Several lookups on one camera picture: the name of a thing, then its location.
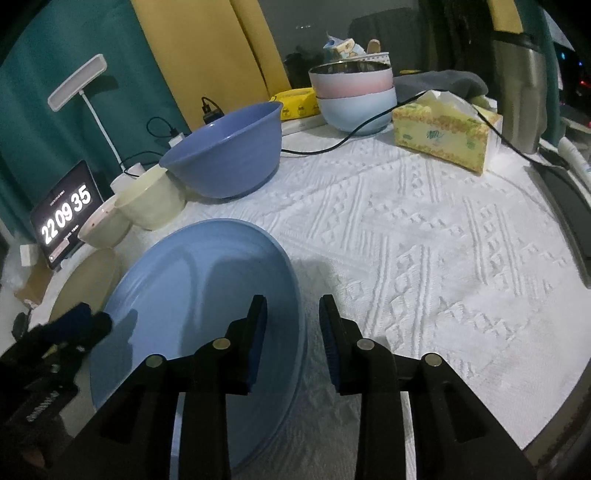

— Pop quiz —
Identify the wide yellow curtain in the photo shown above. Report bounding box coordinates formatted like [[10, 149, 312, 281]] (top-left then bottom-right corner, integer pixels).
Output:
[[130, 0, 291, 134]]

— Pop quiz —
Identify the small pink speckled bowl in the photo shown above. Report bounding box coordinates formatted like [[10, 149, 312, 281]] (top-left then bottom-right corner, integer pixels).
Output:
[[77, 196, 131, 250]]

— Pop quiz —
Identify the steel thermos flask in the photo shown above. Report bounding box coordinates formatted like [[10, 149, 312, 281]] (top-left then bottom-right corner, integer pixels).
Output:
[[492, 32, 552, 155]]

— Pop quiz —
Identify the yellow tissue box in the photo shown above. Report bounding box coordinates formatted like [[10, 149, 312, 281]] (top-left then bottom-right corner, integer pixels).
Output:
[[392, 90, 504, 175]]

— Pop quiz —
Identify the light blue plate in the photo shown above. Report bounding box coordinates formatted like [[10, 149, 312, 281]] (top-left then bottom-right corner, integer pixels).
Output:
[[89, 218, 308, 469]]

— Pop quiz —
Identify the teal curtain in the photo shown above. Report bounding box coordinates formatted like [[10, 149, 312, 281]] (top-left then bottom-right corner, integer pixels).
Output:
[[0, 0, 190, 241]]

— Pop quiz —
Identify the cream bowl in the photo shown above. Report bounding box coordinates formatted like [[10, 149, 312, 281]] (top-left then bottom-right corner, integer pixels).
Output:
[[114, 167, 187, 230]]

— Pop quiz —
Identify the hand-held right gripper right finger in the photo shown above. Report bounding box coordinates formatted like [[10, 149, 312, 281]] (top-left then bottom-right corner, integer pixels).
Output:
[[320, 294, 539, 480]]

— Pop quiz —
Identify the grey cloth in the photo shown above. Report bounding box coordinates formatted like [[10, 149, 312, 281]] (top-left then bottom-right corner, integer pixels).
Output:
[[392, 70, 489, 104]]

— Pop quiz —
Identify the tablet showing clock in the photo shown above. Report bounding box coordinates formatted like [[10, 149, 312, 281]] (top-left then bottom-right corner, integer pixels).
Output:
[[30, 160, 105, 271]]

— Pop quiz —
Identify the white tube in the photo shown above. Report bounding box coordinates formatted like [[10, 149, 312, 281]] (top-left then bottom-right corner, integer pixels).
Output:
[[556, 136, 591, 190]]

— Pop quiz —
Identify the brown cardboard box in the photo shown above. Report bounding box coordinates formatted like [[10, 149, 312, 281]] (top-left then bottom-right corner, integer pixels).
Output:
[[14, 265, 55, 306]]

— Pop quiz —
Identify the short black looped cable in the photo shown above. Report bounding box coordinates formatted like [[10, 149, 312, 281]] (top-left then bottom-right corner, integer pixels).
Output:
[[147, 116, 185, 140]]

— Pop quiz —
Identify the white desk lamp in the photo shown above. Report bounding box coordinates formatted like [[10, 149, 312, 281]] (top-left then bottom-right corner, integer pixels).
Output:
[[47, 54, 153, 192]]

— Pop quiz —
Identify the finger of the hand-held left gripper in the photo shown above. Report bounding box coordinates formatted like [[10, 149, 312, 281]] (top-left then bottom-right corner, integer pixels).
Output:
[[30, 303, 114, 357]]

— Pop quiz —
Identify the white textured tablecloth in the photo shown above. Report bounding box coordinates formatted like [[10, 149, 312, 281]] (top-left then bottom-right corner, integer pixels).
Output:
[[46, 99, 591, 480]]

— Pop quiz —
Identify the beige plate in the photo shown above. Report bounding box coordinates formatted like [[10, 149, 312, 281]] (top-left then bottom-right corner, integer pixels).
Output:
[[48, 248, 122, 326]]

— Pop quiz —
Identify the long black cable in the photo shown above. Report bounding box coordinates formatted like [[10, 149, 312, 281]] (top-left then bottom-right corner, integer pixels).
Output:
[[281, 90, 539, 158]]

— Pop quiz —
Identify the black power adapter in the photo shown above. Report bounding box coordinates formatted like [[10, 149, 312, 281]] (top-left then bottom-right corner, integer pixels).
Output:
[[201, 97, 225, 125]]

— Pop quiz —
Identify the pale blue bowl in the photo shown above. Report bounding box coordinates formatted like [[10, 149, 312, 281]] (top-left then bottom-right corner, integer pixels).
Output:
[[316, 87, 398, 137]]

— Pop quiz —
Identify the white woven basket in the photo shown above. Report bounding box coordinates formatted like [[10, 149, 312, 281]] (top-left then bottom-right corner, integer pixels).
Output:
[[323, 52, 392, 66]]

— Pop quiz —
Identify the narrow yellow curtain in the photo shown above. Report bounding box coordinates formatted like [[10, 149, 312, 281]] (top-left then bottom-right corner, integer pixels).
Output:
[[487, 0, 526, 34]]

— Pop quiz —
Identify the yellow wipes pack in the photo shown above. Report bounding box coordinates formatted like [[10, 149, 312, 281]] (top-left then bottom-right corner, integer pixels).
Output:
[[269, 88, 320, 121]]

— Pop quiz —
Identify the white power strip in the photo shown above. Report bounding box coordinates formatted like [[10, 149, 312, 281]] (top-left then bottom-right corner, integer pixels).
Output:
[[281, 113, 325, 136]]

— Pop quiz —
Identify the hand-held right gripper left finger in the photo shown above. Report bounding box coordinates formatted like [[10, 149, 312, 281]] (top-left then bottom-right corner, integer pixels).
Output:
[[69, 294, 269, 480]]

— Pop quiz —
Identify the large blue bowl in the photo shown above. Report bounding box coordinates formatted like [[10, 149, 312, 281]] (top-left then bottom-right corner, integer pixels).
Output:
[[158, 102, 284, 200]]

